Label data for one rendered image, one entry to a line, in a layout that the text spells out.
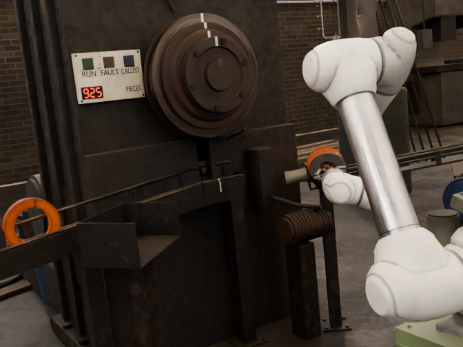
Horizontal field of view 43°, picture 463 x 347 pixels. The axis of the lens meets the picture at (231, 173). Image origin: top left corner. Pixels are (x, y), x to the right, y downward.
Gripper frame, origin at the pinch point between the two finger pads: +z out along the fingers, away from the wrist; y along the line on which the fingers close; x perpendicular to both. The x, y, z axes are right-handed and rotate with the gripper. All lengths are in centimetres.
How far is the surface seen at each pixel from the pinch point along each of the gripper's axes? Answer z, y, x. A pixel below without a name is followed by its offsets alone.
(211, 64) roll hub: -17, -40, 47
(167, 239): -54, -59, -6
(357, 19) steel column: 400, 87, 69
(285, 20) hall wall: 795, 35, 91
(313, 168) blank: 0.8, -5.0, 0.7
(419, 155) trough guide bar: 2.3, 38.1, 1.4
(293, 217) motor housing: -6.8, -15.2, -16.9
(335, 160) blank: 2.0, 4.3, 2.7
